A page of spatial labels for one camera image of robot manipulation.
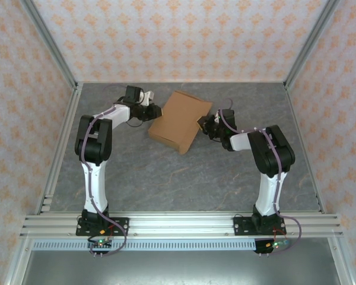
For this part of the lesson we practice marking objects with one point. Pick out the aluminium frame post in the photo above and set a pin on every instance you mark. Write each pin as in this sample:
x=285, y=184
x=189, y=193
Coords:
x=47, y=41
x=311, y=41

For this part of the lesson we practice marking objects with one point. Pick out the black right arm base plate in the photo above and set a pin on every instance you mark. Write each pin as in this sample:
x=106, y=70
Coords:
x=240, y=225

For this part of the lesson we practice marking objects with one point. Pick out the aluminium table side rail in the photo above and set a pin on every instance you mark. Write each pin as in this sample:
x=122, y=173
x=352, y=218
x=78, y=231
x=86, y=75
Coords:
x=299, y=127
x=62, y=142

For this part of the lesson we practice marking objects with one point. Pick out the grey metal sheet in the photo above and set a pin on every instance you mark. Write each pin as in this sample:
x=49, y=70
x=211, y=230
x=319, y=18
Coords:
x=181, y=268

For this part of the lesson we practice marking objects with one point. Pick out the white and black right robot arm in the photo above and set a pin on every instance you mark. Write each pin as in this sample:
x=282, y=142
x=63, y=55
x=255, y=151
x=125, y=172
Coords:
x=270, y=193

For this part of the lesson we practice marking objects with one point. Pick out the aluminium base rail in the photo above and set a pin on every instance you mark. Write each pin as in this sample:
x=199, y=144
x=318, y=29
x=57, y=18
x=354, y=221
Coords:
x=181, y=225

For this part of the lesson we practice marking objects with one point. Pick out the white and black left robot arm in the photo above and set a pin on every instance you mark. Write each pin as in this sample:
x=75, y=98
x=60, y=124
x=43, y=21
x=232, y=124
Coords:
x=95, y=184

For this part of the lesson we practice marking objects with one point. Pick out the brown cardboard box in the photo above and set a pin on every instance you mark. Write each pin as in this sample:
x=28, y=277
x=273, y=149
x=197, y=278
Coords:
x=181, y=121

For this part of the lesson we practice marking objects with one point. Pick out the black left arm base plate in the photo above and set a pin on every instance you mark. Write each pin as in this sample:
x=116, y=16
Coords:
x=121, y=225

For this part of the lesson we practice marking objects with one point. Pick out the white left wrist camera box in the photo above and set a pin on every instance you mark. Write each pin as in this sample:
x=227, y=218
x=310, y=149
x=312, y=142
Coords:
x=146, y=98

